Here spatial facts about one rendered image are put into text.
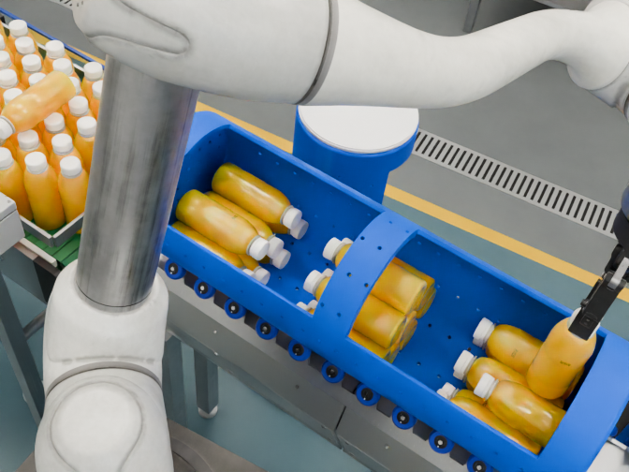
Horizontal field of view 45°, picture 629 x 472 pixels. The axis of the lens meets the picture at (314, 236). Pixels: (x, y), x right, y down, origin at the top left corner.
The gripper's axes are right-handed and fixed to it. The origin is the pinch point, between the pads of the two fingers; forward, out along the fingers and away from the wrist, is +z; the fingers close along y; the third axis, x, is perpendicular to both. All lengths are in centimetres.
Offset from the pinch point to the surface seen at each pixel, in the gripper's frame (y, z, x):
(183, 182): -1, 24, 76
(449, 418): -14.6, 21.5, 9.6
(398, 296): -2.9, 17.1, 26.7
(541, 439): -8.8, 21.9, -3.7
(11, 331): -31, 67, 103
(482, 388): -7.0, 21.0, 7.8
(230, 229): -7, 20, 58
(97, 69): 13, 25, 112
